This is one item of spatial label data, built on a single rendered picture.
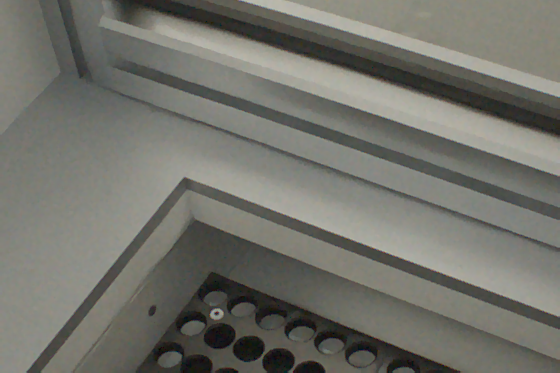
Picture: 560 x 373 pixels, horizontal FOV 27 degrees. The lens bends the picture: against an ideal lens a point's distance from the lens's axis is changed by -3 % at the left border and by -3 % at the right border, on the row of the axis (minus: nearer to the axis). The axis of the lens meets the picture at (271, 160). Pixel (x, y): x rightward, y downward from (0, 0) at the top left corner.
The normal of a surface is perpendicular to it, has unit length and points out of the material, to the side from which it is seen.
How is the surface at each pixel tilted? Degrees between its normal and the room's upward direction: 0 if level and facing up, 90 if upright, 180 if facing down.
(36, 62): 90
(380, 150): 0
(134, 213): 0
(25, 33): 90
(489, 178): 90
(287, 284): 0
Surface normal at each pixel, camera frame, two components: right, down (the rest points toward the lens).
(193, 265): 0.85, 0.30
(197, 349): -0.11, -0.69
